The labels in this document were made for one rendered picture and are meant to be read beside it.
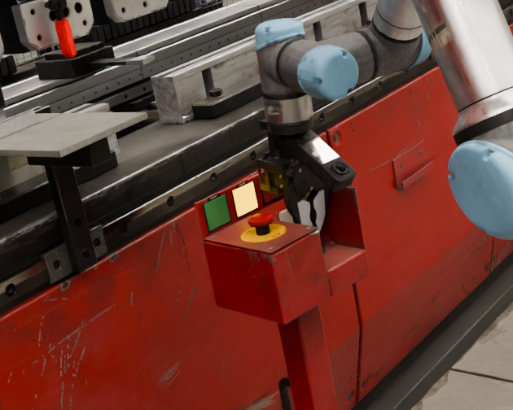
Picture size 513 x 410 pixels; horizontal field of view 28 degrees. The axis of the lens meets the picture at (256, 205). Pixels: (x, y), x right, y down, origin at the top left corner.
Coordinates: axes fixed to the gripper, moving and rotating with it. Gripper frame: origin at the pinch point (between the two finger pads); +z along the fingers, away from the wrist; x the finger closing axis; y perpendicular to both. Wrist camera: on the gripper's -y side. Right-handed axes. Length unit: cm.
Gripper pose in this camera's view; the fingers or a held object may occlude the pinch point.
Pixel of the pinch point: (313, 239)
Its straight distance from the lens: 164.8
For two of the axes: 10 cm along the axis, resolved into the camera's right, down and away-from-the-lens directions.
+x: -7.1, 3.5, -6.1
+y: -6.9, -1.9, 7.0
